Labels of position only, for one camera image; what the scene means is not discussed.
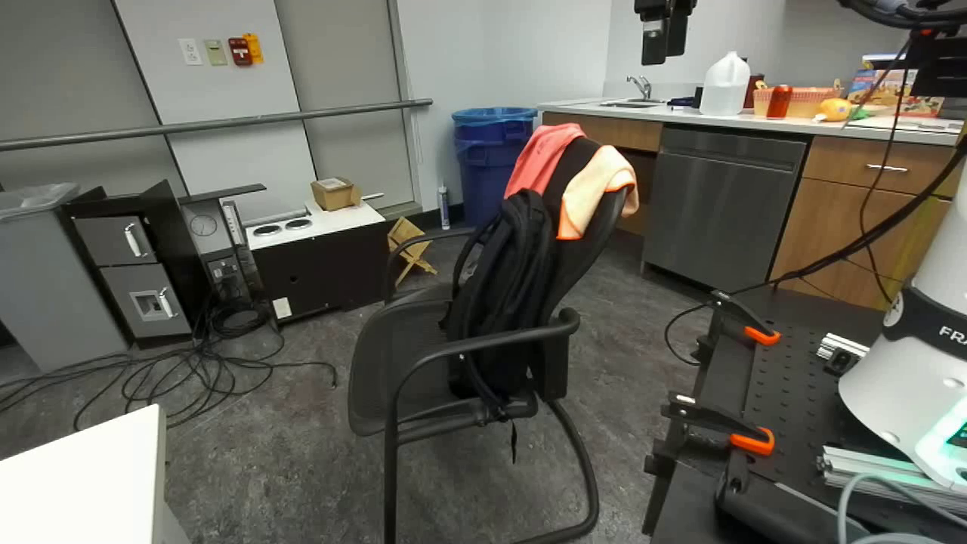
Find black floor cables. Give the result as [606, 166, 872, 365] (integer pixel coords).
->
[0, 298, 342, 435]

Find orange black clamp lower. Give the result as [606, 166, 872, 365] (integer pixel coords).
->
[663, 391, 776, 456]

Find white plastic jug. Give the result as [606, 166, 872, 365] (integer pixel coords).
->
[700, 52, 749, 114]

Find sink faucet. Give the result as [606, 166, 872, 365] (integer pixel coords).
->
[625, 74, 654, 100]

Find small wooden folding stand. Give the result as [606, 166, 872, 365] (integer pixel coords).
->
[388, 216, 436, 285]

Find black backpack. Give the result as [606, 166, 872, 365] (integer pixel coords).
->
[441, 191, 557, 419]

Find black perforated robot table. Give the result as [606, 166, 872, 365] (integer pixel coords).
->
[641, 288, 967, 544]

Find grey wall rail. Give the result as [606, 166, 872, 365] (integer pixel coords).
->
[0, 100, 431, 150]

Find white table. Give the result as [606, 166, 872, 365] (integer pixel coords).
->
[0, 404, 189, 544]

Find red bottle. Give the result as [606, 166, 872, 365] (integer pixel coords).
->
[766, 84, 793, 116]

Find red fire alarm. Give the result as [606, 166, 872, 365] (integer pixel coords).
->
[228, 32, 262, 67]

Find grey filing cabinet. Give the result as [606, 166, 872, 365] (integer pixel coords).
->
[0, 180, 127, 372]

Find black low cabinet white top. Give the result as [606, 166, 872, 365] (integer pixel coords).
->
[244, 206, 389, 324]

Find orange black clamp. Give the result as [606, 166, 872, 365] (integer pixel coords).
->
[663, 391, 776, 456]
[696, 291, 783, 361]

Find stainless steel dishwasher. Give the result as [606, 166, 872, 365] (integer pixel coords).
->
[645, 127, 806, 291]

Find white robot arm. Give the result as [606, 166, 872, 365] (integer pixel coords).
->
[838, 0, 967, 496]

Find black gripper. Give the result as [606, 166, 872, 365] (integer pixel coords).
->
[634, 0, 698, 67]

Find orange black clamp upper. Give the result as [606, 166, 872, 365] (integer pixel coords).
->
[696, 291, 783, 361]

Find wooden kitchen cabinet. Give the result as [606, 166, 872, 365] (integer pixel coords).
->
[544, 112, 957, 308]

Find blue recycling bin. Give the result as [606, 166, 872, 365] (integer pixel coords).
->
[454, 105, 536, 225]

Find black mesh office chair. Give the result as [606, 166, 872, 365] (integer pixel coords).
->
[348, 137, 623, 544]

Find peach cloth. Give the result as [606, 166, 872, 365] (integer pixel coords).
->
[557, 145, 641, 241]

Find red sweatshirt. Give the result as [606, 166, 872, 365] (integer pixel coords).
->
[505, 121, 584, 196]

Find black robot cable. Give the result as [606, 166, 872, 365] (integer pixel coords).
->
[658, 26, 967, 368]

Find small cardboard box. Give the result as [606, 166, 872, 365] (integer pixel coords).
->
[310, 179, 364, 212]

